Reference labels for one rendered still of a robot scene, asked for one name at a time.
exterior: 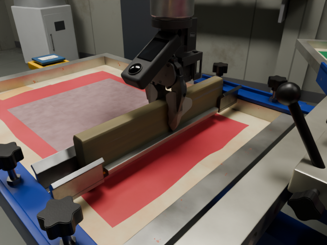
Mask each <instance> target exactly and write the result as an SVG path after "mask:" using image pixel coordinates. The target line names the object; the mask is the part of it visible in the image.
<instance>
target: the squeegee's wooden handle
mask: <svg viewBox="0 0 327 245"><path fill-rule="evenodd" d="M222 87H223V79H222V78H221V77H217V76H213V77H211V78H208V79H206V80H204V81H201V82H199V83H196V84H194V85H192V86H189V87H187V92H186V97H187V98H191V99H192V106H191V108H190V109H189V110H188V111H187V112H186V113H185V114H184V115H182V116H181V120H180V123H179V125H178V126H180V125H181V124H183V123H185V122H187V121H189V120H191V119H192V118H194V117H196V116H198V115H200V114H201V113H203V112H205V111H207V110H209V109H211V108H213V107H217V106H218V97H219V96H220V95H222ZM168 120H169V117H168V104H167V101H166V97H163V98H161V99H158V100H156V101H154V102H151V103H149V104H146V105H144V106H142V107H140V108H137V109H135V110H133V111H130V112H128V113H125V114H123V115H121V116H118V117H116V118H114V119H111V120H109V121H107V122H104V123H102V124H99V125H97V126H94V127H92V128H90V129H87V130H85V131H83V132H80V133H78V134H76V135H74V136H73V143H74V148H75V153H76V158H77V163H78V168H79V169H81V168H83V167H85V166H87V165H89V164H90V163H92V162H94V161H96V160H98V159H100V158H103V160H104V161H105V162H104V163H102V168H103V172H104V167H105V166H107V165H108V164H110V163H112V162H114V161H116V160H117V159H119V158H121V157H123V156H125V155H127V154H128V153H130V152H132V151H134V150H136V149H138V148H139V147H141V146H143V145H145V144H147V143H149V142H150V141H152V140H154V139H156V138H158V137H159V136H161V135H163V134H165V133H167V132H169V131H170V130H171V128H170V127H169V125H168V124H167V123H168Z"/></svg>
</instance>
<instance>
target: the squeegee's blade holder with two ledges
mask: <svg viewBox="0 0 327 245"><path fill-rule="evenodd" d="M217 112H218V108H217V107H213V108H211V109H209V110H207V111H205V112H203V113H201V114H200V115H198V116H196V117H194V118H192V119H191V120H189V121H187V122H185V123H183V124H181V125H180V126H178V127H177V128H176V129H175V130H174V131H172V130H170V131H169V132H167V133H165V134H163V135H161V136H159V137H158V138H156V139H154V140H152V141H150V142H149V143H147V144H145V145H143V146H141V147H139V148H138V149H136V150H134V151H132V152H130V153H128V154H127V155H125V156H123V157H121V158H119V159H117V160H116V161H114V162H112V163H110V164H108V165H107V166H105V167H104V172H105V173H107V174H108V175H110V174H111V173H113V172H115V171H117V170H118V169H120V168H122V167H124V166H125V165H127V164H129V163H131V162H132V161H134V160H136V159H137V158H139V157H141V156H143V155H144V154H146V153H148V152H149V151H151V150H153V149H155V148H156V147H158V146H160V145H162V144H163V143H165V142H167V141H168V140H170V139H172V138H174V137H175V136H177V135H179V134H180V133H182V132H184V131H186V130H187V129H189V128H191V127H193V126H194V125H196V124H198V123H200V122H201V121H203V120H205V119H207V118H209V117H210V116H212V115H214V114H215V113H217Z"/></svg>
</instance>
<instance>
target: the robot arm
mask: <svg viewBox="0 0 327 245"><path fill-rule="evenodd" d="M194 6H195V0H150V14H151V15H152V16H153V17H152V18H151V26H152V27H154V28H159V29H161V30H160V31H158V32H157V34H156V35H155V36H154V37H153V38H152V39H151V40H150V41H149V43H148V44H147V45H146V46H145V47H144V48H143V49H142V50H141V51H140V53H139V54H138V55H137V56H136V57H135V58H134V59H133V60H132V62H131V63H130V64H129V65H128V66H127V67H126V68H125V69H124V71H123V72H122V73H121V77H122V79H123V80H124V82H125V83H126V84H128V85H131V86H133V87H136V88H138V89H142V90H143V89H145V92H146V97H147V99H148V102H149V103H151V102H154V101H156V100H158V99H161V98H163V97H166V101H167V104H168V117H169V120H168V123H167V124H168V125H169V127H170V128H171V130H172V131H174V130H175V129H176V128H177V127H178V125H179V123H180V120H181V116H182V115H184V114H185V113H186V112H187V111H188V110H189V109H190V108H191V106H192V99H191V98H187V97H186V92H187V86H186V83H187V82H189V81H191V80H192V79H193V81H195V80H197V79H200V78H201V68H202V55H203V52H200V51H197V50H196V39H197V22H198V18H197V17H193V18H191V17H192V16H193V15H194ZM199 60H200V69H199V73H196V72H197V61H199ZM165 88H166V89H170V88H171V91H169V90H166V89H165Z"/></svg>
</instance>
